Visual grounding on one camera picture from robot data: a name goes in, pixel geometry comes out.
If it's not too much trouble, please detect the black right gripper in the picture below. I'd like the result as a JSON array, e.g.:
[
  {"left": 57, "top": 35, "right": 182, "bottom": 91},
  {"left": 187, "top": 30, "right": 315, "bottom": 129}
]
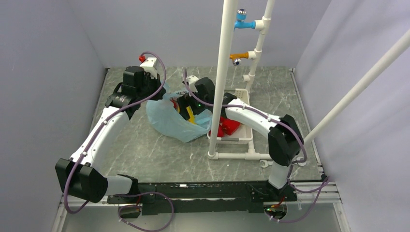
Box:
[{"left": 177, "top": 90, "right": 210, "bottom": 121}]

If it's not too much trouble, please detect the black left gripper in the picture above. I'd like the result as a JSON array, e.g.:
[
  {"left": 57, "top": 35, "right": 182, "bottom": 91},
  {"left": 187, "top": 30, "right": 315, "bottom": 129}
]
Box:
[{"left": 137, "top": 73, "right": 166, "bottom": 102}]

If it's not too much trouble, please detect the yellow fake banana bunch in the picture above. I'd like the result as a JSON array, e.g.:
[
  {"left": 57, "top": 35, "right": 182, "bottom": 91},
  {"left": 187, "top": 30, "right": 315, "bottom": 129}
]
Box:
[{"left": 186, "top": 106, "right": 196, "bottom": 124}]

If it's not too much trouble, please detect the blue printed plastic bag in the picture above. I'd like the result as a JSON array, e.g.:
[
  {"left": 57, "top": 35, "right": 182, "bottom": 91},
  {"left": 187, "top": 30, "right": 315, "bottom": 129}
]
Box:
[{"left": 146, "top": 84, "right": 212, "bottom": 143}]

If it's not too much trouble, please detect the red fake tomato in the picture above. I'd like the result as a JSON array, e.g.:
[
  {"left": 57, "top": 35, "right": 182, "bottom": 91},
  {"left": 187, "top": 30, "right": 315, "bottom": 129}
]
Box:
[{"left": 217, "top": 123, "right": 225, "bottom": 138}]

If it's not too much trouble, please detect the red fake bell pepper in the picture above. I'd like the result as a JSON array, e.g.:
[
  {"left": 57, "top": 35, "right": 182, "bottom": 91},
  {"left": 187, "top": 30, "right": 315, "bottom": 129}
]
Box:
[{"left": 221, "top": 117, "right": 241, "bottom": 135}]

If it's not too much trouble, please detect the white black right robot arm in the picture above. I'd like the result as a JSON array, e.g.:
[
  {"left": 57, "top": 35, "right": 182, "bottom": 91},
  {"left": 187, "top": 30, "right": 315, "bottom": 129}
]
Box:
[{"left": 178, "top": 76, "right": 304, "bottom": 201}]

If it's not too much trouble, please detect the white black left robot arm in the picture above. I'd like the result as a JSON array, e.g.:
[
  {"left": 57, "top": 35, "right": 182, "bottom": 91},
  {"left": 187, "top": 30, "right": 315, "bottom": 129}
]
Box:
[{"left": 55, "top": 65, "right": 165, "bottom": 205}]

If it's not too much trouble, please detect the orange plastic faucet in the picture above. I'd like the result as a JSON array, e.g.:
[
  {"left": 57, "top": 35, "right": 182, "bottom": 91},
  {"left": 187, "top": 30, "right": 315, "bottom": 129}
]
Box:
[{"left": 229, "top": 52, "right": 249, "bottom": 66}]

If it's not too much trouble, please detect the white perforated plastic basket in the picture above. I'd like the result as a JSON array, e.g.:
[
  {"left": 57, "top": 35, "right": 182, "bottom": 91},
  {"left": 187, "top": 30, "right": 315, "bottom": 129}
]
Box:
[{"left": 216, "top": 88, "right": 253, "bottom": 145}]

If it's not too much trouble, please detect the blue plastic faucet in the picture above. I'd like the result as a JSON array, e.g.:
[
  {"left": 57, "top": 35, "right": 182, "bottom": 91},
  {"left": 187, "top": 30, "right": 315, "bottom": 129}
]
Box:
[{"left": 234, "top": 8, "right": 256, "bottom": 30}]

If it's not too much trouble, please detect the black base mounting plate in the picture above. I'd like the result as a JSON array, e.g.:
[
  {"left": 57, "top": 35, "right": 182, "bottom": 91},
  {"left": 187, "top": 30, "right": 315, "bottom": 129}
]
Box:
[{"left": 107, "top": 181, "right": 297, "bottom": 216}]

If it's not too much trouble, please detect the white pvc pipe rack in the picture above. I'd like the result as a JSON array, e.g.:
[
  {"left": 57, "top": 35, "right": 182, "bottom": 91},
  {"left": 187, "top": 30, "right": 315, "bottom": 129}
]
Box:
[{"left": 207, "top": 0, "right": 275, "bottom": 160}]

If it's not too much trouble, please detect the silver open-end wrench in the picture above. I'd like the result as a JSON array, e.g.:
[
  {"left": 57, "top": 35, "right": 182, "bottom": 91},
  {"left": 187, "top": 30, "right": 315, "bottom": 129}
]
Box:
[{"left": 260, "top": 157, "right": 307, "bottom": 168}]

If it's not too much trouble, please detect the white diagonal pipe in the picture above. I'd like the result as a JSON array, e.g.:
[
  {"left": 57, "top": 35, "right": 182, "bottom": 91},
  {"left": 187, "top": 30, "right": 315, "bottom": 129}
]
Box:
[{"left": 305, "top": 30, "right": 410, "bottom": 143}]

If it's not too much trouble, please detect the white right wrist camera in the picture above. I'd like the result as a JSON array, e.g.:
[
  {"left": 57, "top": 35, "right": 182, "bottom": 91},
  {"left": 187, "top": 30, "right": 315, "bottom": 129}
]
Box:
[{"left": 186, "top": 75, "right": 199, "bottom": 92}]

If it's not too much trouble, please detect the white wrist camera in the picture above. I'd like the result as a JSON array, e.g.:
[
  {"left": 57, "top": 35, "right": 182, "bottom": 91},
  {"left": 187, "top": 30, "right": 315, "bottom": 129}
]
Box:
[
  {"left": 186, "top": 75, "right": 199, "bottom": 92},
  {"left": 140, "top": 57, "right": 158, "bottom": 79}
]

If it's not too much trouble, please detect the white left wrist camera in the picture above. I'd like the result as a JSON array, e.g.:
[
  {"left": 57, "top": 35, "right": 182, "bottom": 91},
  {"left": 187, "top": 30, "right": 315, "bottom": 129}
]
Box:
[{"left": 140, "top": 57, "right": 158, "bottom": 79}]

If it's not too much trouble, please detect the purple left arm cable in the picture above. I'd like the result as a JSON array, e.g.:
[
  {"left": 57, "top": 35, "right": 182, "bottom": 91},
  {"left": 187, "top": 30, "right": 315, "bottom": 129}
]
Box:
[{"left": 63, "top": 51, "right": 175, "bottom": 232}]

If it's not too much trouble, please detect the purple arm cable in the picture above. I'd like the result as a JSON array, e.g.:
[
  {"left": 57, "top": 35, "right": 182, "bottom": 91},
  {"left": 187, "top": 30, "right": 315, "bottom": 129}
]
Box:
[
  {"left": 182, "top": 68, "right": 331, "bottom": 224},
  {"left": 63, "top": 51, "right": 175, "bottom": 232}
]

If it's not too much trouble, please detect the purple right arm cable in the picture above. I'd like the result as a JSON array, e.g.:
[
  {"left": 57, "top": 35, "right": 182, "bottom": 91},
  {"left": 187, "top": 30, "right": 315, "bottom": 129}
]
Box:
[{"left": 182, "top": 68, "right": 331, "bottom": 224}]

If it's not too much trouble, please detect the aluminium extrusion rail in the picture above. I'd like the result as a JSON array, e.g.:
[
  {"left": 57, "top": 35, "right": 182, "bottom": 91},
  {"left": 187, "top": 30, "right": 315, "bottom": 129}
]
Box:
[{"left": 59, "top": 182, "right": 342, "bottom": 207}]

